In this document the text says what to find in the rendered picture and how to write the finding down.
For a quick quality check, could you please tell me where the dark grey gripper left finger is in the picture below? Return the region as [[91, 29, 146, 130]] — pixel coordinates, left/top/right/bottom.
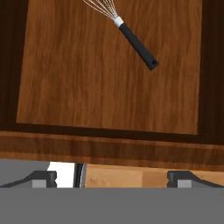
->
[[0, 170, 58, 189]]

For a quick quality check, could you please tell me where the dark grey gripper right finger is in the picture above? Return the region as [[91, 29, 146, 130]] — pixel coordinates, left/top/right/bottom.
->
[[166, 170, 224, 189]]

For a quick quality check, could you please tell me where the open wooden drawer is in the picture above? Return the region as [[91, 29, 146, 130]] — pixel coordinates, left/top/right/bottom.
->
[[0, 0, 224, 172]]

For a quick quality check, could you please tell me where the white appliance with dark edge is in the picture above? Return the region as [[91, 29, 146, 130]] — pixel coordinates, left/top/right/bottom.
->
[[46, 161, 88, 189]]

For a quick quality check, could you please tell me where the black-handled wire whisk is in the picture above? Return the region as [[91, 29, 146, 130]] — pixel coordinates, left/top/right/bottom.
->
[[82, 0, 160, 71]]

